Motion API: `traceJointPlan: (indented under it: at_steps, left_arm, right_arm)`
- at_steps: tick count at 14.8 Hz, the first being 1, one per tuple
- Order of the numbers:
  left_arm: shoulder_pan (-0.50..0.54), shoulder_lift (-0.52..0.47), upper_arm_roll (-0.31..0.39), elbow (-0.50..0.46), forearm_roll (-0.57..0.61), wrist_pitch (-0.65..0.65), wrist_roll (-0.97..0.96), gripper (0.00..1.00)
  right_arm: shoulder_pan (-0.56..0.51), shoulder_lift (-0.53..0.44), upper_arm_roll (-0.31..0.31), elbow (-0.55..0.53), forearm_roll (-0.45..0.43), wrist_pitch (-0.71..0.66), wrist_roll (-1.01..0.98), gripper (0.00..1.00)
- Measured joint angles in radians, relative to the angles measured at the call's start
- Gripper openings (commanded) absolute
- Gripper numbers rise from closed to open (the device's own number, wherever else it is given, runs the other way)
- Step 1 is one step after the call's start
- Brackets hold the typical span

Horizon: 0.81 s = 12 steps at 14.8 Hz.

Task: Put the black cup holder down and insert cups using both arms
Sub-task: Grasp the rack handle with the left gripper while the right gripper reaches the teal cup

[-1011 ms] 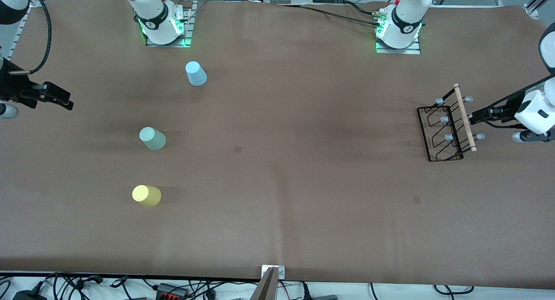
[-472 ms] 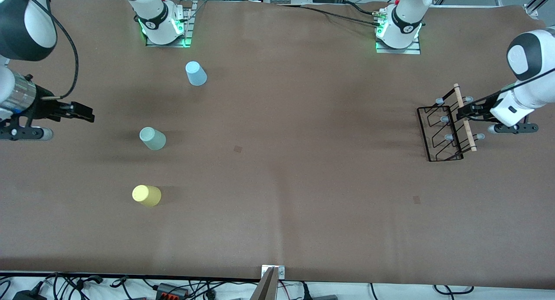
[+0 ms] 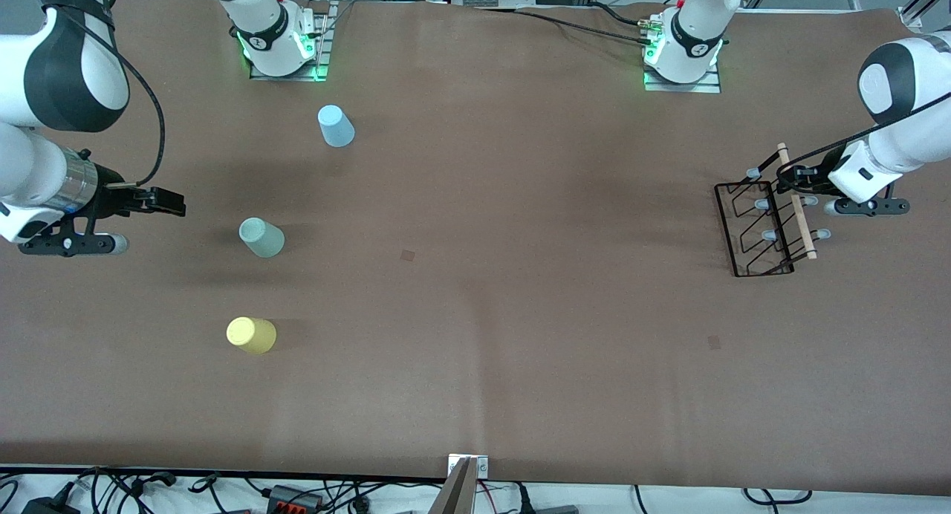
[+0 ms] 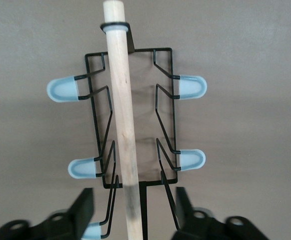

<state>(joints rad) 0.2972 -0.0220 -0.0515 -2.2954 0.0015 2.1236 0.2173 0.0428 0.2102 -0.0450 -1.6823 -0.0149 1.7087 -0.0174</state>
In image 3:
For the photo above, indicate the light blue plastic cup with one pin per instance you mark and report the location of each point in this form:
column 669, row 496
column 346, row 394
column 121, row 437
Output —
column 336, row 126

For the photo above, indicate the small metal clamp bracket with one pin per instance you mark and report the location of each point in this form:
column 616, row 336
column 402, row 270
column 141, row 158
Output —
column 481, row 466

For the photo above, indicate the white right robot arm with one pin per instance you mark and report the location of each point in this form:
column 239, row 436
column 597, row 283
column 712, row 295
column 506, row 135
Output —
column 70, row 76

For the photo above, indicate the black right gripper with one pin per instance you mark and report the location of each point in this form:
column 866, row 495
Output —
column 111, row 195

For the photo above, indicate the black box with red parts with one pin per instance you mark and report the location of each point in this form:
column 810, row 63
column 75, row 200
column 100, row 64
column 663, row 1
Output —
column 286, row 493

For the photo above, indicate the brown table cover sheet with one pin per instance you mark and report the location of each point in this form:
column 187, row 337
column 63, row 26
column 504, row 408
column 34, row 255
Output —
column 594, row 395

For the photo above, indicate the mint green plastic cup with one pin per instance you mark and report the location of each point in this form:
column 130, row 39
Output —
column 261, row 238

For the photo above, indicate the grey wooden beam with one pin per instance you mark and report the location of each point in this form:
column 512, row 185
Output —
column 455, row 495

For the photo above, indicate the black power adapter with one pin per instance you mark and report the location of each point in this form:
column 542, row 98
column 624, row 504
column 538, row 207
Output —
column 48, row 506

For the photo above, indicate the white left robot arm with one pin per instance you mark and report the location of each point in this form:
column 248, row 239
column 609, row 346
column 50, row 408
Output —
column 903, row 76

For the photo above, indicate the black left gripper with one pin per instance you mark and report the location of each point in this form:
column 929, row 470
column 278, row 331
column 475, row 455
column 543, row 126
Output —
column 815, row 174

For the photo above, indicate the yellow plastic cup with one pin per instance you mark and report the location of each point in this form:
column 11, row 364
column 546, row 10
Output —
column 251, row 336

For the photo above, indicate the grey flat box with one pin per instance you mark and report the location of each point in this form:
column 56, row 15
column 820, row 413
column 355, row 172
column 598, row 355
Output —
column 557, row 509

